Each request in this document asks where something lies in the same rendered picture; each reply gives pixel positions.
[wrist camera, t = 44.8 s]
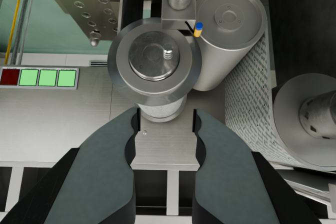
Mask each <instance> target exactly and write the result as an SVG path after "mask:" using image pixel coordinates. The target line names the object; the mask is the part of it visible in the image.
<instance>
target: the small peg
mask: <svg viewBox="0 0 336 224"><path fill-rule="evenodd" d="M163 58H164V59H165V60H167V61H169V60H171V59H172V58H173V45H172V44H170V43H166V44H164V45H163Z"/></svg>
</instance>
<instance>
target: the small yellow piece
mask: <svg viewBox="0 0 336 224"><path fill-rule="evenodd" d="M185 23H186V25H187V26H188V28H189V29H190V30H191V32H192V33H193V34H194V36H195V37H199V36H200V35H201V32H202V28H203V24H202V23H201V22H198V23H197V24H196V27H195V30H193V29H192V28H191V26H190V25H189V23H188V22H187V21H185Z"/></svg>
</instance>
